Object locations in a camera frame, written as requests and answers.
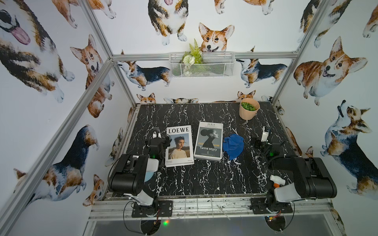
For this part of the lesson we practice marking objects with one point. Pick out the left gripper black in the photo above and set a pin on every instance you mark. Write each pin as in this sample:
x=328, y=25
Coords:
x=156, y=141

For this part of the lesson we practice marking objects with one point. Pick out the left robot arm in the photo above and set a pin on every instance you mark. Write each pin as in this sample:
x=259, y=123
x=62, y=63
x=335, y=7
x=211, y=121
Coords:
x=128, y=176

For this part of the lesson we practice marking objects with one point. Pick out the aluminium frame rail front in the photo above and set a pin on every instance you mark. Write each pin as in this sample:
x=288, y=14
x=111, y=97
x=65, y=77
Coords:
x=182, y=208

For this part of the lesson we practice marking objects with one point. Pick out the white wire wall basket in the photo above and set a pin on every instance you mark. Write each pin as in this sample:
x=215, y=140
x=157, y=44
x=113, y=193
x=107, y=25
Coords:
x=214, y=65

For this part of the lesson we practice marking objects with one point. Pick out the green fern white flower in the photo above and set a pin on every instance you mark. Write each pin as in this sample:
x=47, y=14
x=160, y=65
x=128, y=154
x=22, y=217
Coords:
x=191, y=61

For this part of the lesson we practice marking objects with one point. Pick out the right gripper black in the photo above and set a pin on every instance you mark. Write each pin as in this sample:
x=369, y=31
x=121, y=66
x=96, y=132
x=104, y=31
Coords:
x=258, y=141

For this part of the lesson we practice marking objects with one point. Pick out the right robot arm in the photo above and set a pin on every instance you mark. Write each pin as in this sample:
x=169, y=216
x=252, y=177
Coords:
x=310, y=177

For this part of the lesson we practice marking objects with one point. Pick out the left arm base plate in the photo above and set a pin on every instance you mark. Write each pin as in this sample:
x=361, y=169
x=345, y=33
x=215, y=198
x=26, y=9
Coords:
x=159, y=208

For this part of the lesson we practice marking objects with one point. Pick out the LOEWE white magazine book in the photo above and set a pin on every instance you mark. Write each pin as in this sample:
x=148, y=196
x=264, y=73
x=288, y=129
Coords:
x=180, y=151

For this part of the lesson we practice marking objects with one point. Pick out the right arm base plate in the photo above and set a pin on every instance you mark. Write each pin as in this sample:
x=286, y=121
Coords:
x=263, y=206

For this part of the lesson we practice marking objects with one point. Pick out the grey Twins story book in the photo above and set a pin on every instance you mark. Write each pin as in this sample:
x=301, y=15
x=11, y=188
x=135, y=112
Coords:
x=208, y=144

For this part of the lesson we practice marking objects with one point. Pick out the beige pot with green plant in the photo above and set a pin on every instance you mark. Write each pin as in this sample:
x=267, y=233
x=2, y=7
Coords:
x=248, y=108

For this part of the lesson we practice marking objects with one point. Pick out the blue microfibre cloth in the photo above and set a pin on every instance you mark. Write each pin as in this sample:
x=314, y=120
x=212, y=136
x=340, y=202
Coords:
x=233, y=146

